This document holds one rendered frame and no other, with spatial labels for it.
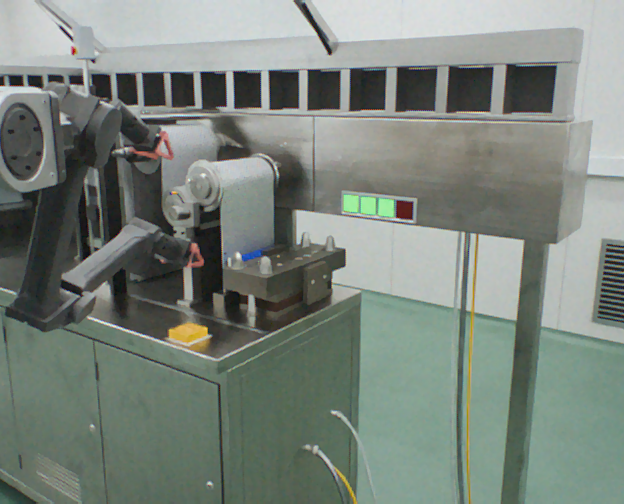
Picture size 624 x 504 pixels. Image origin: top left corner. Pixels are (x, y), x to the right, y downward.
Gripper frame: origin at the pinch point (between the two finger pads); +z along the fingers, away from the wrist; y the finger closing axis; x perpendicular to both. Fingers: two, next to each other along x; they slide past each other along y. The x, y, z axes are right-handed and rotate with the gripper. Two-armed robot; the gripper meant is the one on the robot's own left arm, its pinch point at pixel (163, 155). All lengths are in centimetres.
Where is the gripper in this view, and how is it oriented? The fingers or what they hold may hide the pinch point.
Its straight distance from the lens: 172.6
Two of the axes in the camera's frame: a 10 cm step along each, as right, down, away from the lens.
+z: 4.6, 4.6, 7.6
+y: 8.1, 1.3, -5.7
